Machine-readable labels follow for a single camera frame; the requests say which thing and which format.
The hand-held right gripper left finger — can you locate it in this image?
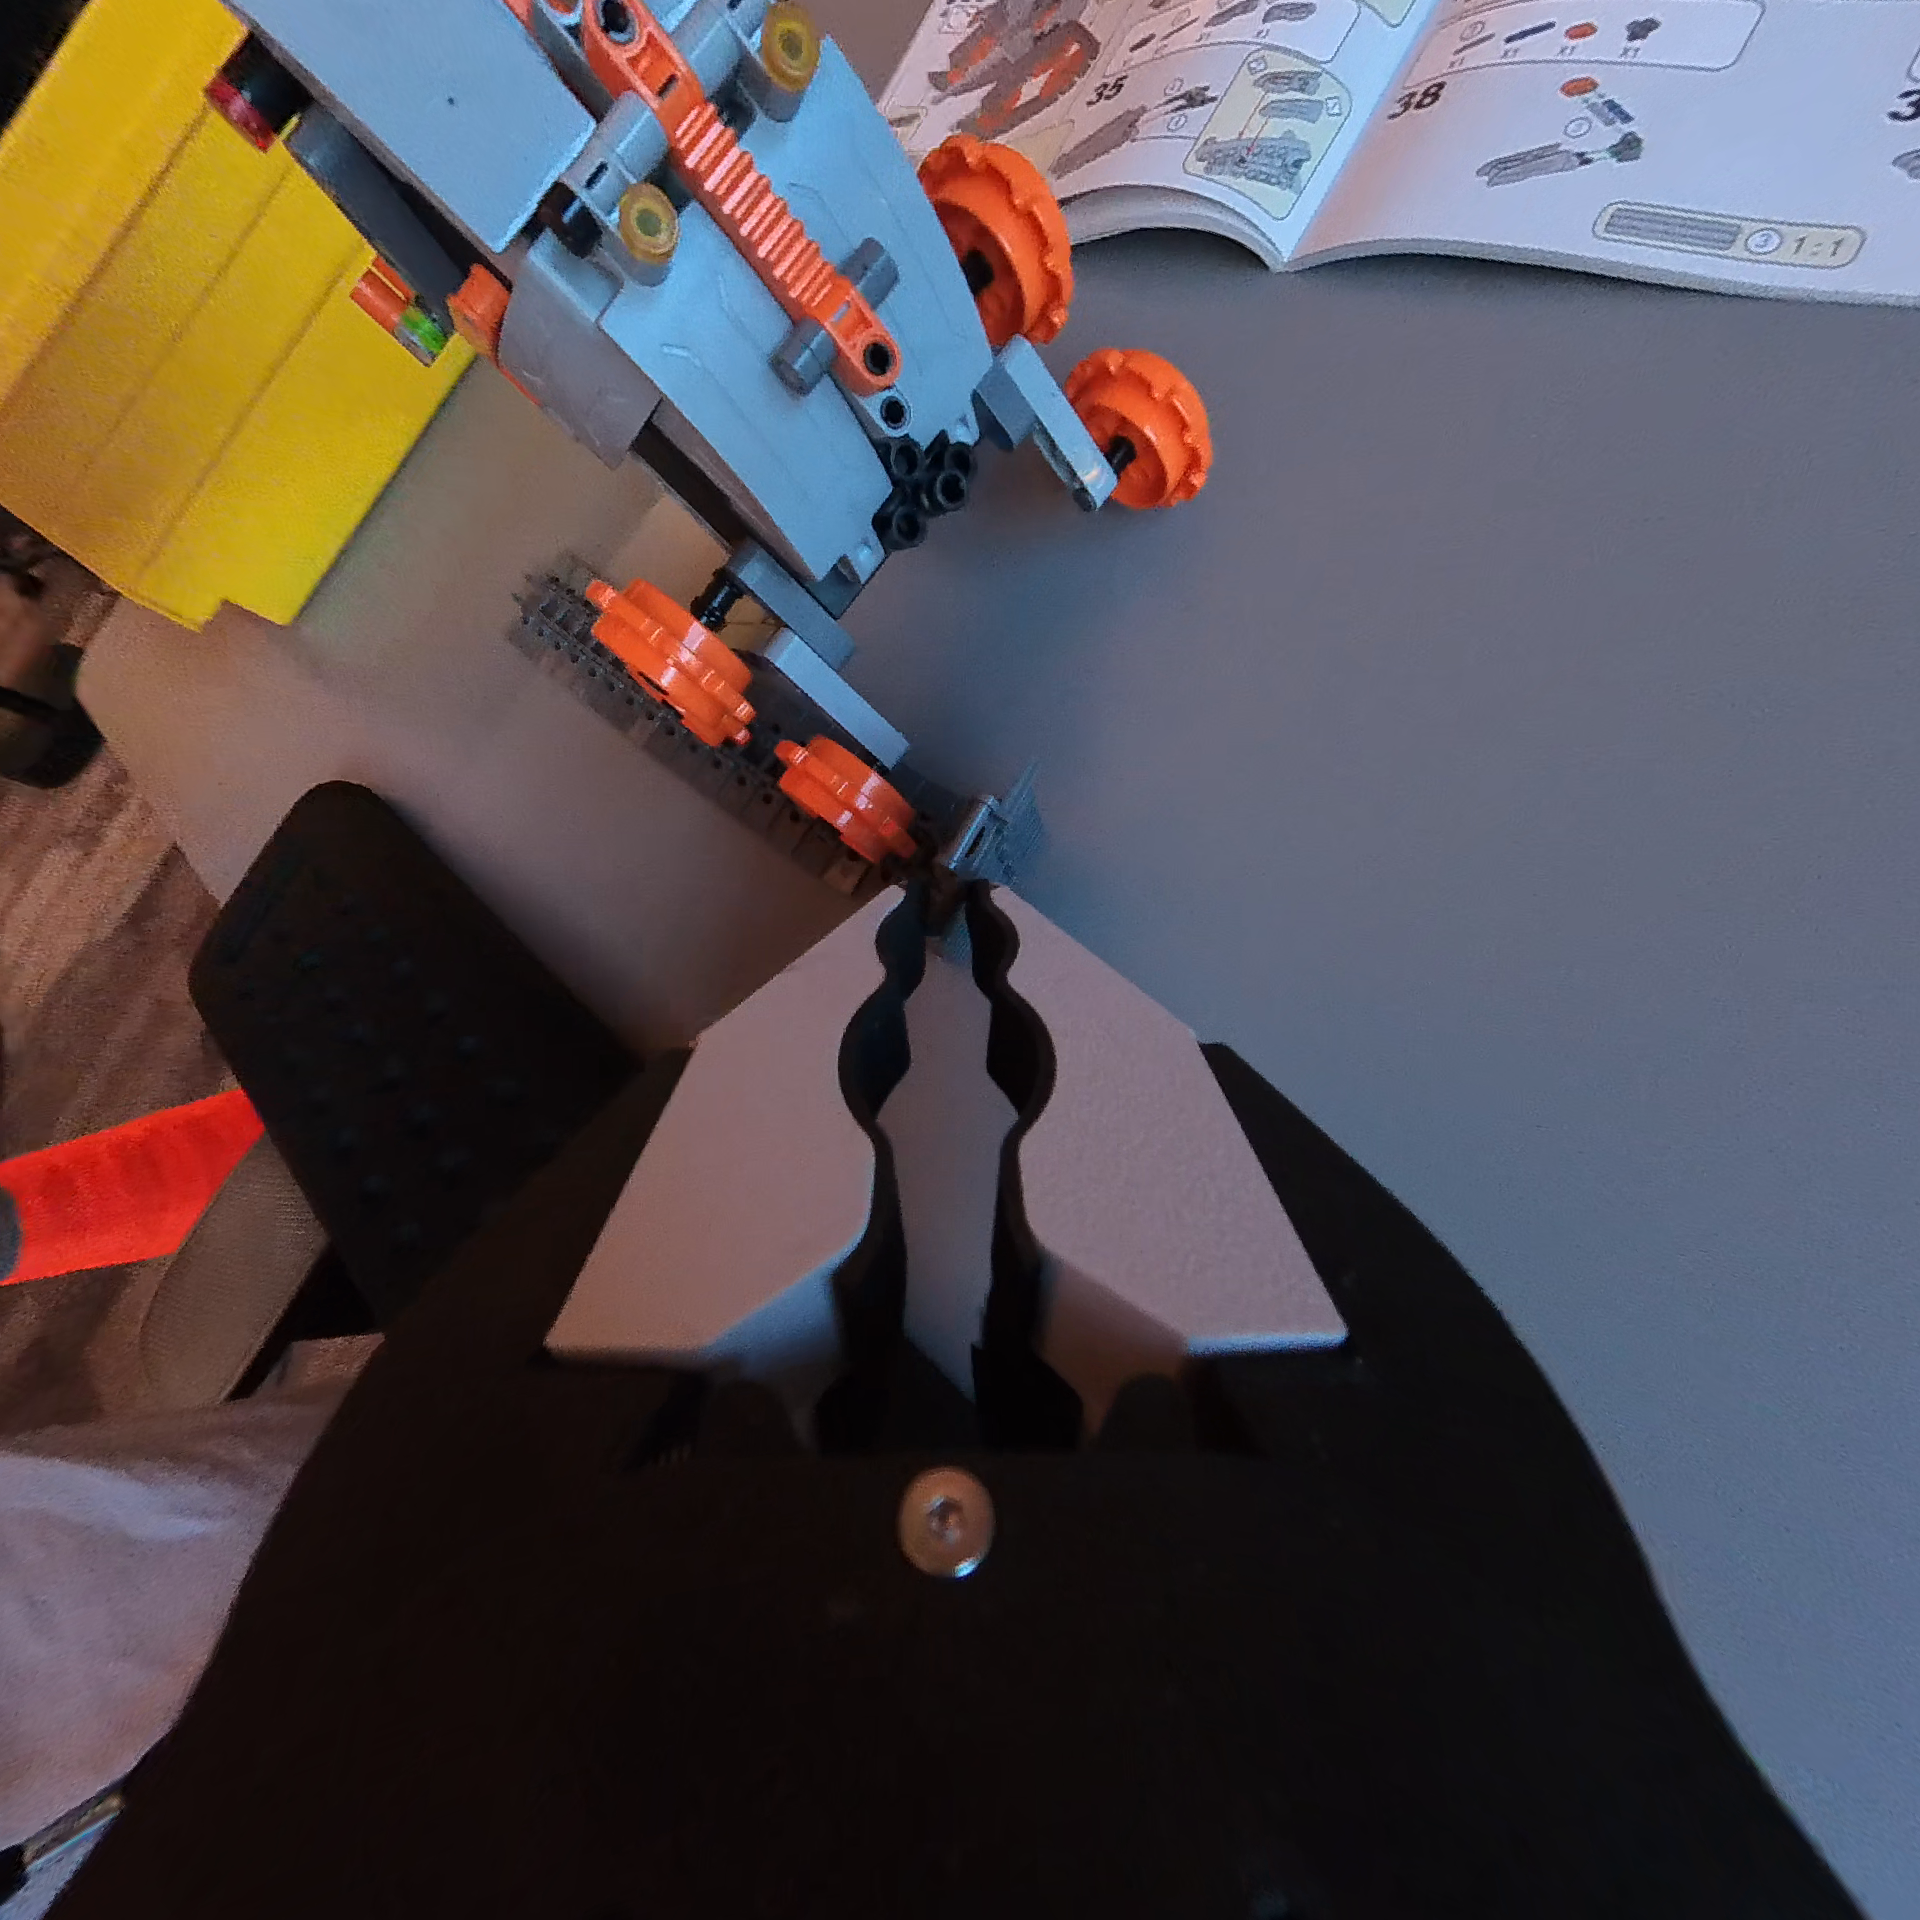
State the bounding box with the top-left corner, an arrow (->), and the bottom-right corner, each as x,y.
545,886 -> 939,1450

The white instruction booklet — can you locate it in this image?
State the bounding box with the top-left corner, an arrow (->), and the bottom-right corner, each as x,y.
878,0 -> 1920,308

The black perforated chair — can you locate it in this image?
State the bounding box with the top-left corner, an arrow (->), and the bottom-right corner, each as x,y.
187,779 -> 664,1338

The orange strip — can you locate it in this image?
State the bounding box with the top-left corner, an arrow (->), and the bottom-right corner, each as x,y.
0,1088 -> 270,1291

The person's white clothing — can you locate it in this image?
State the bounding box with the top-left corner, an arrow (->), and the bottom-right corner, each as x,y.
0,1401 -> 325,1855

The grey desk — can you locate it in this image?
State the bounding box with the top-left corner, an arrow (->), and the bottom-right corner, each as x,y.
76,225 -> 1920,1920

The yellow plastic storage bin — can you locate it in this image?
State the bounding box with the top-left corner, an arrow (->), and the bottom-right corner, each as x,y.
0,0 -> 483,634

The dark grey toy track chain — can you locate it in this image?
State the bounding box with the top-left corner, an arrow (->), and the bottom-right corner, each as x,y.
509,562 -> 1044,963

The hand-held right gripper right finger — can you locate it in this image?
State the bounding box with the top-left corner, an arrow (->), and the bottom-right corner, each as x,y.
960,886 -> 1347,1450

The grey orange toy brick vehicle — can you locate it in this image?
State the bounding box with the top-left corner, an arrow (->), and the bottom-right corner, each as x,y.
201,0 -> 1214,870

